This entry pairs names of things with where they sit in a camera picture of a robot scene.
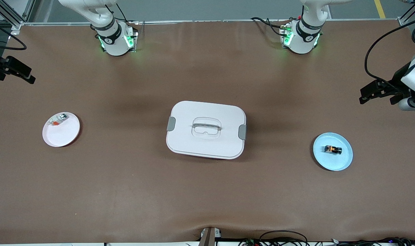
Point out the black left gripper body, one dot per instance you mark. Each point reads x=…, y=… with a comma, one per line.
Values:
x=397, y=76

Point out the orange and black switch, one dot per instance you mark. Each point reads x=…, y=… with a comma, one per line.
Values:
x=332, y=149

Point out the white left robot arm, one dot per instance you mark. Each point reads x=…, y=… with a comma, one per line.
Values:
x=301, y=41

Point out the pale pink round plate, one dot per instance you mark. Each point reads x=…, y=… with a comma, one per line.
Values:
x=62, y=135

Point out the light blue round plate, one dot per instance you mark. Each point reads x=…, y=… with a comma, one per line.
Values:
x=332, y=160

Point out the grey box latch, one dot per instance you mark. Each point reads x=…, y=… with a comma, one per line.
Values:
x=242, y=132
x=171, y=123

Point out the white lidded storage box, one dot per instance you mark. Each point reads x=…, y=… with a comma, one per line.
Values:
x=207, y=147

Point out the aluminium frame profile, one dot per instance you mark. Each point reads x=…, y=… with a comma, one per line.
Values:
x=16, y=25
x=402, y=21

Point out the brown camera mount bracket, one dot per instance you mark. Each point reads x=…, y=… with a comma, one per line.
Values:
x=207, y=237

